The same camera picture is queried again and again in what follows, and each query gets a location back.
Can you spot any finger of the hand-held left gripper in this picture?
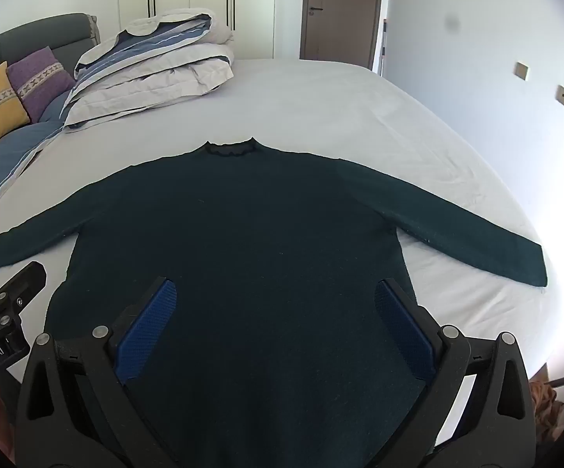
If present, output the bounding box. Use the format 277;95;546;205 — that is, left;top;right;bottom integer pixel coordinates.
0;261;48;339

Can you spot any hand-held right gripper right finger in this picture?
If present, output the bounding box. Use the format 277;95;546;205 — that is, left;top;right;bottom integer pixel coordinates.
374;278;539;468

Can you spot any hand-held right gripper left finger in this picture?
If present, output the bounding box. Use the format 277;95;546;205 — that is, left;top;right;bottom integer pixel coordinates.
15;276;185;468

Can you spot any dark green sweater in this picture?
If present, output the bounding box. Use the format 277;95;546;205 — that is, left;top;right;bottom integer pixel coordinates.
0;139;548;468

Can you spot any blue pillow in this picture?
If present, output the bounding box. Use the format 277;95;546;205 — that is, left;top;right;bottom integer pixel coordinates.
0;92;75;239

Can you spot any brown crumpled cloth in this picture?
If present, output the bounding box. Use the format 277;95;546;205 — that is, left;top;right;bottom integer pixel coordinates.
528;378;564;444

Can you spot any purple patterned cushion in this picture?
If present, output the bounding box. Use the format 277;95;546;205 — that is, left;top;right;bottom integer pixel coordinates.
6;46;75;125

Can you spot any white sheeted bed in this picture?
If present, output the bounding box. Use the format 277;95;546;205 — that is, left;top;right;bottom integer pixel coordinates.
0;57;564;386

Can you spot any grey upholstered headboard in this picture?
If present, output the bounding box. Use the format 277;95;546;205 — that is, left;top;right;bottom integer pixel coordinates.
0;12;102;93

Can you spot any folded grey blue duvet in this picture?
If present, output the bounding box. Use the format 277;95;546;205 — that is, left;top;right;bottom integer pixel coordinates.
62;7;236;132

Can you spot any brown door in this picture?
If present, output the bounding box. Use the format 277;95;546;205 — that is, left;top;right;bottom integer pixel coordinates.
300;0;384;70

